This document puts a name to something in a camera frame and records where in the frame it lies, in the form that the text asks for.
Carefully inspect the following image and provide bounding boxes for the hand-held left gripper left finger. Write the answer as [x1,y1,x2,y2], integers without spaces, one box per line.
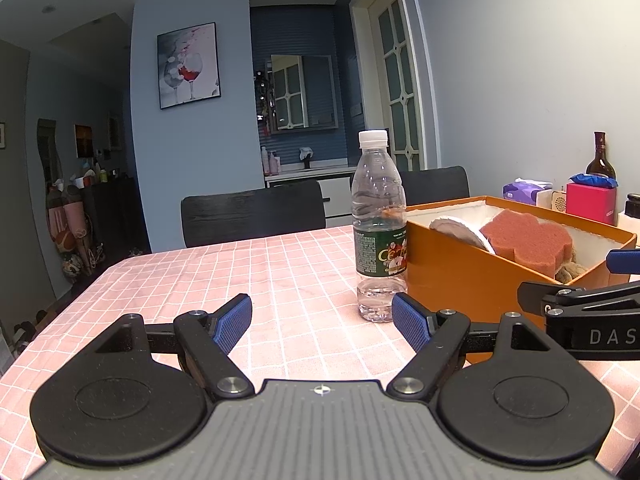
[92,294,253,400]

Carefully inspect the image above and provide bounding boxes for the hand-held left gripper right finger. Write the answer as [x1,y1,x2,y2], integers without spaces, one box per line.
[386,294,551,401]

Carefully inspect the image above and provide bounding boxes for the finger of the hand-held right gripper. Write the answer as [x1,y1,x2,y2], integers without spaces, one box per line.
[606,249,640,276]
[518,281,640,317]

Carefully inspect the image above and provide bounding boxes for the brown plush towel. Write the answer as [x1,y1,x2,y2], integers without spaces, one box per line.
[554,257,588,286]

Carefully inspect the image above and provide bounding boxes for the orange cardboard box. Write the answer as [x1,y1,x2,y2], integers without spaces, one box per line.
[405,195,638,365]

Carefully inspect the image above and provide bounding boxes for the red-brown sponge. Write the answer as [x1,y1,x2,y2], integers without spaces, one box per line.
[479,208,575,279]

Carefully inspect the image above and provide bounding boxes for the white plastic bag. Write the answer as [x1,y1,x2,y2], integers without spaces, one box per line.
[429,215,496,255]

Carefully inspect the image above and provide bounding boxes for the red box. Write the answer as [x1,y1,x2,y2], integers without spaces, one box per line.
[566,182,617,226]

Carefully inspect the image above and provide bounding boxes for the pink checkered tablecloth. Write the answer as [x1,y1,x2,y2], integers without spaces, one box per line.
[0,225,640,480]

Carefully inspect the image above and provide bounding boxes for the blue plastic bag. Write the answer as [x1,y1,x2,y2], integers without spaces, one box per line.
[570,173,617,190]

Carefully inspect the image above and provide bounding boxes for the small white speaker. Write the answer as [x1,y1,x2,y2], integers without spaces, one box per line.
[535,188,568,213]

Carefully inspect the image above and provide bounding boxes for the brown glass bottle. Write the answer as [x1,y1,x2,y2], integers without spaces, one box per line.
[586,131,617,182]

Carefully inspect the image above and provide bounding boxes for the black chair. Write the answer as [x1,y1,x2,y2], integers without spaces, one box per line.
[349,166,471,207]
[180,179,327,249]

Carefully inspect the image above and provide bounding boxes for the purple tissue pack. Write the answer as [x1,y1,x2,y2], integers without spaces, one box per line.
[502,177,553,207]

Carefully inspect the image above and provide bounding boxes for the clear plastic water bottle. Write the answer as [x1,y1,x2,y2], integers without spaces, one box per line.
[350,130,408,323]

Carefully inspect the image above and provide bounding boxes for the white vanity cabinet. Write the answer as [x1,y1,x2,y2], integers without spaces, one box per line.
[264,162,357,232]

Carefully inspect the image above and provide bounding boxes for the dark sideboard cabinet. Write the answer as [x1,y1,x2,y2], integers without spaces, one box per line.
[82,177,152,263]

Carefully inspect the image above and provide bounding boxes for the hanging pink bags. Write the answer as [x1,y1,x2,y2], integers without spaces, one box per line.
[45,185,96,281]

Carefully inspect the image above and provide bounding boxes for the dark framed picture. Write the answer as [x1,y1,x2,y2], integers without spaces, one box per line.
[74,124,95,158]

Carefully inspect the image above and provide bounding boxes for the white glass panel door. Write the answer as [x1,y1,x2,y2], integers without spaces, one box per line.
[350,0,437,172]

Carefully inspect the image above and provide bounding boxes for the wall bottle rack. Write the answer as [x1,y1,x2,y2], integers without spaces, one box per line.
[254,62,275,137]

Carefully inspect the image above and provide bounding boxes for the wall mirror cabinet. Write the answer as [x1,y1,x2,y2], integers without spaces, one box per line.
[270,54,339,132]

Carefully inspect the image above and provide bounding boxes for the wavy wall mirror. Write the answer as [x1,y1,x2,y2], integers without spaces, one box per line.
[37,119,64,191]

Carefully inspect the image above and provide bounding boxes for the wine glass wall picture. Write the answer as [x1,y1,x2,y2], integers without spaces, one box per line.
[157,22,221,110]

